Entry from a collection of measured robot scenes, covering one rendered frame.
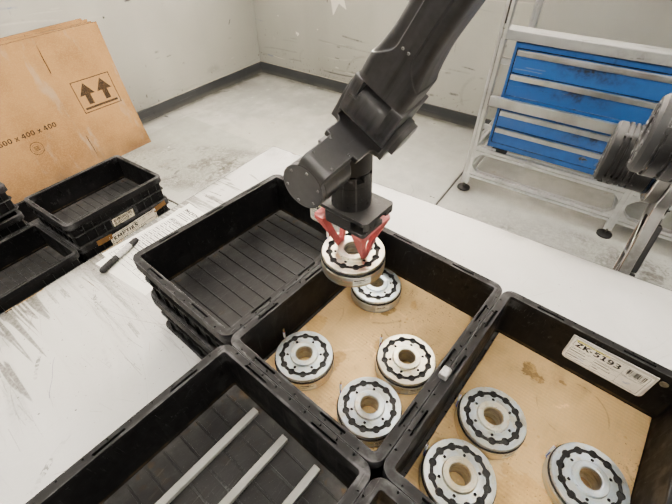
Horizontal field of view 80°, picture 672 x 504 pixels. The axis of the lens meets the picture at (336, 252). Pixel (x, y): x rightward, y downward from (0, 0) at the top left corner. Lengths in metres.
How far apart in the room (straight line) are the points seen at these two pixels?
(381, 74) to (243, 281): 0.59
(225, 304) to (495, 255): 0.74
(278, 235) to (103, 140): 2.44
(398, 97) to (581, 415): 0.60
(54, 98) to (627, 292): 3.11
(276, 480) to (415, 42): 0.59
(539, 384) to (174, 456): 0.61
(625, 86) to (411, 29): 2.02
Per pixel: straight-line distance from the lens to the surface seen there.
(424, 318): 0.83
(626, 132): 1.41
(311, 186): 0.45
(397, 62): 0.41
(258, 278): 0.89
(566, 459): 0.73
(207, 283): 0.91
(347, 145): 0.46
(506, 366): 0.81
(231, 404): 0.74
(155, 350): 1.00
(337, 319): 0.81
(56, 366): 1.08
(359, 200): 0.54
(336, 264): 0.61
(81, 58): 3.29
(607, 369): 0.82
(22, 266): 1.95
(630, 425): 0.84
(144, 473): 0.73
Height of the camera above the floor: 1.47
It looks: 43 degrees down
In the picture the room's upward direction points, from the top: straight up
